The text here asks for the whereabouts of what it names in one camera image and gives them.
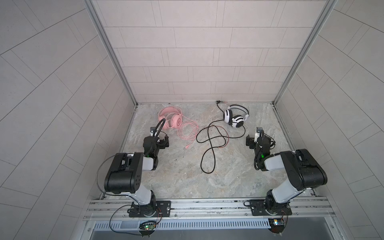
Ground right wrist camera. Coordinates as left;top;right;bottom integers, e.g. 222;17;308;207
254;127;264;143

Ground white slotted cable duct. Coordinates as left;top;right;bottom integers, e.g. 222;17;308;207
94;219;271;232

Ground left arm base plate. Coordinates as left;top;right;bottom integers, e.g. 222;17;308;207
127;201;172;218

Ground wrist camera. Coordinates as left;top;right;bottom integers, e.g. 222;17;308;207
254;127;264;143
150;127;158;137

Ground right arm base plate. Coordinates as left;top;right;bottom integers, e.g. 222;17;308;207
245;200;292;216

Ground left green circuit board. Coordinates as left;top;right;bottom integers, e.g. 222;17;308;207
139;221;157;236

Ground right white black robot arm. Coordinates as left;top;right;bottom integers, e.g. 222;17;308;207
245;134;328;216

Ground aluminium mounting rail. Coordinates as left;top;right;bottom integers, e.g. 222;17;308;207
83;197;335;221

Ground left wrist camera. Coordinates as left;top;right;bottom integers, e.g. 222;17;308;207
150;127;158;137

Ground pink headphones with cable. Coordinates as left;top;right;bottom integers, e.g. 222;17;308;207
158;106;200;149

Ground white black headphones with cable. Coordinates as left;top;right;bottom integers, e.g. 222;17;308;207
196;100;250;174

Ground left black power cable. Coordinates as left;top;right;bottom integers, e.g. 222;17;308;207
95;154;157;237

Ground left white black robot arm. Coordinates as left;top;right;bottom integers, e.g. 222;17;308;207
104;136;171;218

